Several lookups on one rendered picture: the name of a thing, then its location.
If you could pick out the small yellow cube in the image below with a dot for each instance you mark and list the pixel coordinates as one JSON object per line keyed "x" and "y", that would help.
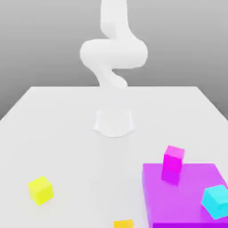
{"x": 40, "y": 191}

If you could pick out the small magenta cube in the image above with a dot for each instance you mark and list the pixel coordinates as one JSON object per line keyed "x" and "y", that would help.
{"x": 172, "y": 165}

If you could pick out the small cyan cube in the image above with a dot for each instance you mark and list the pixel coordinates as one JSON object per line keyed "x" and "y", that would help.
{"x": 216, "y": 201}

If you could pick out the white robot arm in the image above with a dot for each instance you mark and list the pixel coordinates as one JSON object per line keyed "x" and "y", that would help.
{"x": 114, "y": 53}

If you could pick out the small orange cube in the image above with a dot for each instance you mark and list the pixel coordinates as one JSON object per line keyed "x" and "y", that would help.
{"x": 123, "y": 224}

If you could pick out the large purple box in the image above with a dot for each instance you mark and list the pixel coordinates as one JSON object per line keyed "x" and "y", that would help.
{"x": 178, "y": 203}

